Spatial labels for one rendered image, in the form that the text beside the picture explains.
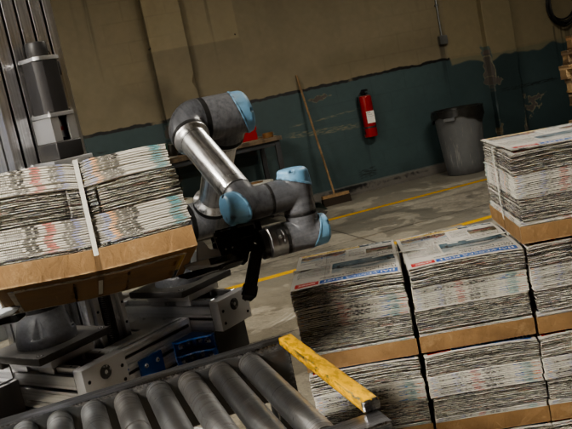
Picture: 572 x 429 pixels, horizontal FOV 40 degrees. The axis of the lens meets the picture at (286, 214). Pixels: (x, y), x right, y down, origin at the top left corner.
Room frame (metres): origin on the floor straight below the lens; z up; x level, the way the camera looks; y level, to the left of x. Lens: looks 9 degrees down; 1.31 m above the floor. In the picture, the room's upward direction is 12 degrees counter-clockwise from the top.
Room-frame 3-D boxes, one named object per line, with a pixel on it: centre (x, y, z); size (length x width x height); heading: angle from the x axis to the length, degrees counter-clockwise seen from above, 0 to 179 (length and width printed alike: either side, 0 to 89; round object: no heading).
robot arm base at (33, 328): (1.91, 0.65, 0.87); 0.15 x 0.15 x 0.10
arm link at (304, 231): (1.79, -0.04, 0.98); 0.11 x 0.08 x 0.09; 107
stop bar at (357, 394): (1.35, -0.01, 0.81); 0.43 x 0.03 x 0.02; 17
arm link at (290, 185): (1.78, -0.02, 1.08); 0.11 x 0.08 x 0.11; 115
